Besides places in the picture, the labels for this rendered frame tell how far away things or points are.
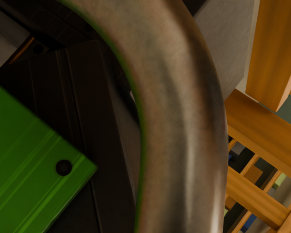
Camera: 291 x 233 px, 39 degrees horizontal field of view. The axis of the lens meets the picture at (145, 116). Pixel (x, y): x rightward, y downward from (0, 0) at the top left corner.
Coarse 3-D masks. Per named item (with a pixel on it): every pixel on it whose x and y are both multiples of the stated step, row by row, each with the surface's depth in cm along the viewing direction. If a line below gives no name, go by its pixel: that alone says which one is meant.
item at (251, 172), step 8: (232, 144) 907; (240, 144) 915; (232, 152) 913; (240, 152) 905; (256, 160) 914; (248, 168) 883; (256, 168) 887; (248, 176) 883; (256, 176) 881; (280, 176) 876; (272, 184) 864; (272, 192) 862; (232, 200) 860; (224, 208) 851; (288, 208) 835; (248, 216) 837; (240, 224) 826; (248, 224) 833; (232, 232) 820
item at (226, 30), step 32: (0, 0) 36; (32, 0) 35; (192, 0) 33; (224, 0) 35; (32, 32) 38; (64, 32) 34; (96, 32) 33; (224, 32) 41; (224, 64) 48; (128, 96) 32; (224, 96) 58
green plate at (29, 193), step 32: (0, 96) 26; (0, 128) 25; (32, 128) 25; (0, 160) 25; (32, 160) 25; (64, 160) 25; (0, 192) 25; (32, 192) 25; (64, 192) 25; (0, 224) 24; (32, 224) 24
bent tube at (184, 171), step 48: (96, 0) 13; (144, 0) 13; (144, 48) 13; (192, 48) 13; (144, 96) 13; (192, 96) 13; (144, 144) 13; (192, 144) 13; (144, 192) 13; (192, 192) 12
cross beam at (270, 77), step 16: (272, 0) 62; (288, 0) 59; (272, 16) 65; (288, 16) 62; (256, 32) 73; (272, 32) 69; (288, 32) 66; (256, 48) 78; (272, 48) 74; (288, 48) 70; (256, 64) 83; (272, 64) 79; (288, 64) 75; (256, 80) 90; (272, 80) 85; (288, 80) 80; (256, 96) 98; (272, 96) 91
